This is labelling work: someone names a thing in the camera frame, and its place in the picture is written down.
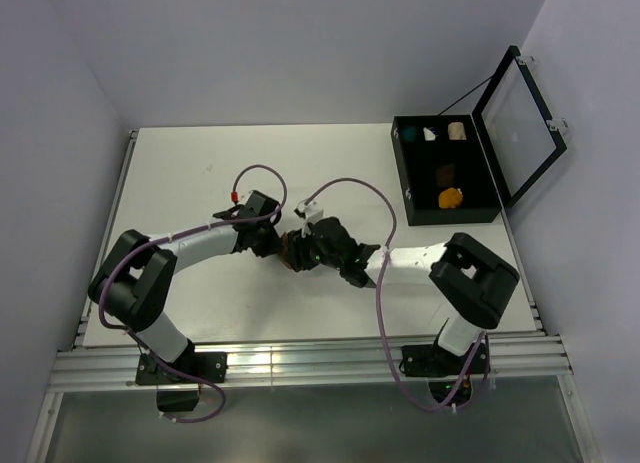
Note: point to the glass box lid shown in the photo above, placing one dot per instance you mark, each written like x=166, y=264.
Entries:
x=520, y=137

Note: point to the tan ribbed sock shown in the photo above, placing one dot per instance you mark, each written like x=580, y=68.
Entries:
x=289, y=252

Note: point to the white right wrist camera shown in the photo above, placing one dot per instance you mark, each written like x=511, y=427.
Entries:
x=310, y=212

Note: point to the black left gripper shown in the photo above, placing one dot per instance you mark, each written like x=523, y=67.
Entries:
x=271, y=247

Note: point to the beige rolled sock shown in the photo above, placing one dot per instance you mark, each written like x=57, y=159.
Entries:
x=456, y=131

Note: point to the black storage box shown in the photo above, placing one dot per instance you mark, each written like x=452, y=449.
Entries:
x=417, y=161

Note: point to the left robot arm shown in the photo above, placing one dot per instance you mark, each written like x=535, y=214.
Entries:
x=133, y=282

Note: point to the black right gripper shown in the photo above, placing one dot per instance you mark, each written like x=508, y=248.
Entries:
x=298, y=251

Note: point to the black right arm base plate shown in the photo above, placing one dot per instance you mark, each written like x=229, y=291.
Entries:
x=430, y=361

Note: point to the white rolled sock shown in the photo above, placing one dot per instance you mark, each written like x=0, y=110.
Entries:
x=429, y=135

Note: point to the mustard yellow striped-cuff sock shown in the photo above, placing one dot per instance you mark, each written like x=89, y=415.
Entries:
x=451, y=198

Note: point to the dark brown striped-cuff sock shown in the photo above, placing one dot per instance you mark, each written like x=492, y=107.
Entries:
x=445, y=176

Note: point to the aluminium table edge rail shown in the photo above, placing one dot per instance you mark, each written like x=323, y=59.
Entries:
x=103, y=249

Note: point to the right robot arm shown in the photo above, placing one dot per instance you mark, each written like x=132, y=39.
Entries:
x=475, y=281

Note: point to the aluminium front frame rails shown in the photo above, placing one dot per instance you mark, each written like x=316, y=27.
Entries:
x=299, y=364

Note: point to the teal rolled sock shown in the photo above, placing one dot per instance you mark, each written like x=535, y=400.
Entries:
x=409, y=134

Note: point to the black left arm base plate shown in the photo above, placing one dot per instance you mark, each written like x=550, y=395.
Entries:
x=209, y=366

